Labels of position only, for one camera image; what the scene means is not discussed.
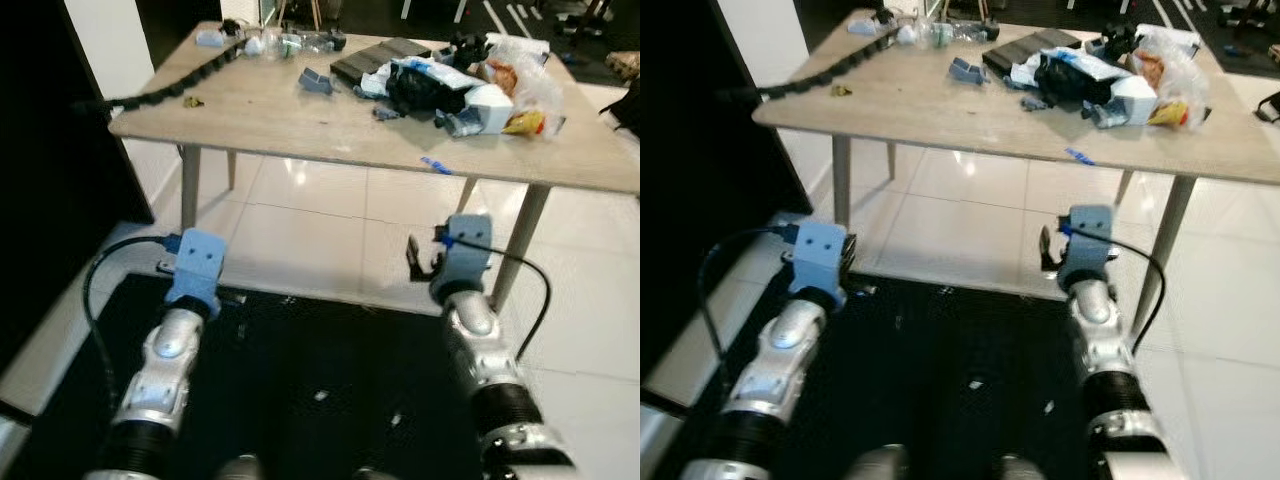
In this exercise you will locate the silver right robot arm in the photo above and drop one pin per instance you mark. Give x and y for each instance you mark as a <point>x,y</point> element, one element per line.
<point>1100,330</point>
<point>480,340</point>

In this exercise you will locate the black slatted flat block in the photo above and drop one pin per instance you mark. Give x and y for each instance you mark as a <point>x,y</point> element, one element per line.
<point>375,60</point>
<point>1025,50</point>

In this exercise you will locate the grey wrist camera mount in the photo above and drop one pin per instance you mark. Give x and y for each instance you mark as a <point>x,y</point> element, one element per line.
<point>465,260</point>
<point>197,260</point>
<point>820,255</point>
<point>1088,250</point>

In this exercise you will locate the white blue plastic wrapper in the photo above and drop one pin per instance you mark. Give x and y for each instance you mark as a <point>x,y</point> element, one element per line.
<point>440,73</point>
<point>1095,65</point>

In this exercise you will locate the clear plastic bottle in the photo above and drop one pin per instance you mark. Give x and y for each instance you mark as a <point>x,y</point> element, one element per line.
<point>950,35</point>
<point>300,45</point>

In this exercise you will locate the black floor mat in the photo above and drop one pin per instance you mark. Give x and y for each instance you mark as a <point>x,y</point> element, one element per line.
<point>950,380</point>
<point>320,380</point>

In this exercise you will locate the grey robot right leg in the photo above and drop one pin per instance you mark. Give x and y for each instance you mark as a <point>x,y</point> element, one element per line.
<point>1025,470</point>
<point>375,474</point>

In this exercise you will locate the white carton box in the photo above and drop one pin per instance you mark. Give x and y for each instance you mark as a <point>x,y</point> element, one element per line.
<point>488,105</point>
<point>1135,98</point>

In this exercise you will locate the clear plastic bag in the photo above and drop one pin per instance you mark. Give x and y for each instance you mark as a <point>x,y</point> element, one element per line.
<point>535,90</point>
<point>1190,85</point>

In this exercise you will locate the black plastic bag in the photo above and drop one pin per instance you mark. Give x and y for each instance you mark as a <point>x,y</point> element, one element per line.
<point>420,92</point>
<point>1070,82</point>

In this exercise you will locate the small blue white packet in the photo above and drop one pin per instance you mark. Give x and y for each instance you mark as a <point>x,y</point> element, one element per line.
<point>863,27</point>
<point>210,38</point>

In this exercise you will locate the grey plastic printed bracket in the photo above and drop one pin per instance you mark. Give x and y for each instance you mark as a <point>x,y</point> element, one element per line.
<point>968,73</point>
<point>315,83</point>

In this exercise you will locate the grey robot leg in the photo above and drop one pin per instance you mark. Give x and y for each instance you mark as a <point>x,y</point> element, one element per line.
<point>885,465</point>
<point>375,474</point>
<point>1025,470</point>
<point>240,470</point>

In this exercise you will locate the yellow snack packet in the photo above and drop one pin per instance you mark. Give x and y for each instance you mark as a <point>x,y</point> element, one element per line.
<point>525,124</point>
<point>1170,115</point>

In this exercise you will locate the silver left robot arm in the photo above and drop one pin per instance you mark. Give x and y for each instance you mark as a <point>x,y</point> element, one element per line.
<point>790,340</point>
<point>165,345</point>

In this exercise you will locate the grey robot left leg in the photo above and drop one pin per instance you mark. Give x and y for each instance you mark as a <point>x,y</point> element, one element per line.
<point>885,465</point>
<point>240,470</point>

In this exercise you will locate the black bulky gadget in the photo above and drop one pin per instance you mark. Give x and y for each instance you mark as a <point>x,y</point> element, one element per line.
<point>468,47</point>
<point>1118,40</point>

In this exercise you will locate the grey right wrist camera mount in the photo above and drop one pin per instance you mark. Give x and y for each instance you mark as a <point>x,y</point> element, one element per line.
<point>465,260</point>
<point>1088,250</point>

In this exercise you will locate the light wooden table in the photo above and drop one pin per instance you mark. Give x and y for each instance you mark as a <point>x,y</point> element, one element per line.
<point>930,110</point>
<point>280,125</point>

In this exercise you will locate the large black board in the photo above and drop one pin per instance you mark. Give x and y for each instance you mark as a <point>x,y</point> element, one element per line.
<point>700,150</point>
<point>50,150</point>

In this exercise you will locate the small grey plastic piece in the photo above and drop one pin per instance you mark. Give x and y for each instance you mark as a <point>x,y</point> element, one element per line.
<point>1035,102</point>
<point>388,112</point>

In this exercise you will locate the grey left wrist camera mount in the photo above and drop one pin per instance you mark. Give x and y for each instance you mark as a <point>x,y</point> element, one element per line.
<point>820,255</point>
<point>197,260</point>

